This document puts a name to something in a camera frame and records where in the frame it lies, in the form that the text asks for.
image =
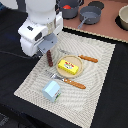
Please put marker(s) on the round tan plate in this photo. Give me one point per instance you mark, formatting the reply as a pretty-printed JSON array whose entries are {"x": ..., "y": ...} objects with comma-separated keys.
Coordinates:
[{"x": 74, "y": 60}]

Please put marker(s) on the fork with orange handle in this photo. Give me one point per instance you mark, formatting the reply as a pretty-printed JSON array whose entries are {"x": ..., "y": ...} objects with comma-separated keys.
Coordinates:
[{"x": 68, "y": 81}]

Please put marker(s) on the red toy tomato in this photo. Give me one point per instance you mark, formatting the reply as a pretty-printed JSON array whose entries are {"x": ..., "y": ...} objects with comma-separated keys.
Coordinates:
[{"x": 67, "y": 7}]

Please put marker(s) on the grey cooking pot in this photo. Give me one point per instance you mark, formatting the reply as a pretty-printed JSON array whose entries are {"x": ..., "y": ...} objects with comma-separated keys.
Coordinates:
[{"x": 69, "y": 13}]

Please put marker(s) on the grey frying pan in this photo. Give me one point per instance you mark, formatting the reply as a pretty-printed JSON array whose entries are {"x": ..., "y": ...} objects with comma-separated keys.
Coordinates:
[{"x": 89, "y": 15}]

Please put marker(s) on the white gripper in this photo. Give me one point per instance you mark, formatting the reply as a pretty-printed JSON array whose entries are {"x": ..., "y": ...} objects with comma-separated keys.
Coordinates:
[{"x": 38, "y": 32}]

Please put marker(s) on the beige bowl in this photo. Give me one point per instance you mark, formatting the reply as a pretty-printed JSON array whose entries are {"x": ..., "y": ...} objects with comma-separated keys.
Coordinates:
[{"x": 123, "y": 14}]

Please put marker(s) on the black stove burner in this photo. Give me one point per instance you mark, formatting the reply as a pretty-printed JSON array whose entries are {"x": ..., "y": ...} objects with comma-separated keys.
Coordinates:
[{"x": 97, "y": 4}]

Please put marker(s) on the yellow butter box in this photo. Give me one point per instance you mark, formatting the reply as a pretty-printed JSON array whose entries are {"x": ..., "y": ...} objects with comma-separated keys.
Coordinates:
[{"x": 68, "y": 67}]

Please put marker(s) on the knife with orange handle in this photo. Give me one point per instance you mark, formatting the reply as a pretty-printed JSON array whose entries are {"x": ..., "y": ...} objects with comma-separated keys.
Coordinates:
[{"x": 80, "y": 56}]

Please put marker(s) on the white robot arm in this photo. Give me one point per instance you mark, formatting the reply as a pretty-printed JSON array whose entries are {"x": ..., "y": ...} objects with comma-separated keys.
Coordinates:
[{"x": 40, "y": 7}]

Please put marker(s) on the brown toy sausage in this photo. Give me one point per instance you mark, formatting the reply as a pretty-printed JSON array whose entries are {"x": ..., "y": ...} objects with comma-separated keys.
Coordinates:
[{"x": 49, "y": 58}]

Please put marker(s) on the light blue cup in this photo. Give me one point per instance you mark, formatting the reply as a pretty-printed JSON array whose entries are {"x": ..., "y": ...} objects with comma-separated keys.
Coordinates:
[{"x": 51, "y": 90}]

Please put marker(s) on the beige woven placemat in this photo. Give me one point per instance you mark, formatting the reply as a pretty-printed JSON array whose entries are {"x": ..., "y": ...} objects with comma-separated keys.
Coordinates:
[{"x": 74, "y": 104}]

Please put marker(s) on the pink toy stove board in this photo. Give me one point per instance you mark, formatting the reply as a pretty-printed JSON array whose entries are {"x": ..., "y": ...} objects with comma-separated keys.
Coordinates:
[{"x": 107, "y": 26}]

